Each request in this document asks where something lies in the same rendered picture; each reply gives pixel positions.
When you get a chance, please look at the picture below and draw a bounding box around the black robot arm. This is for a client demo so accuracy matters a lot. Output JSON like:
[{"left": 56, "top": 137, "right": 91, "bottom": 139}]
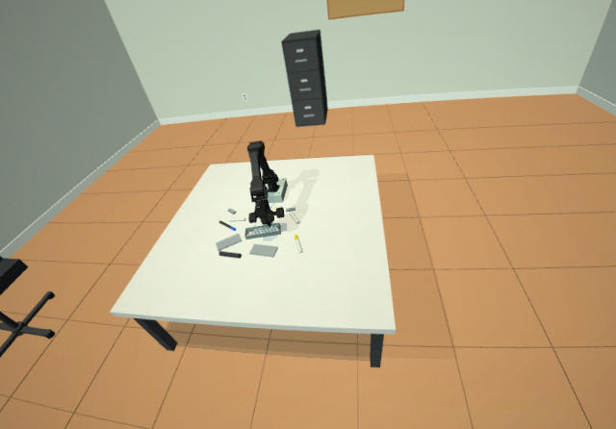
[{"left": 246, "top": 140, "right": 280, "bottom": 225}]

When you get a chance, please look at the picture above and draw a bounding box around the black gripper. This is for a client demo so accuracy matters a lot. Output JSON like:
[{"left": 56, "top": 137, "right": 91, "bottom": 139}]
[{"left": 248, "top": 205, "right": 284, "bottom": 223}]

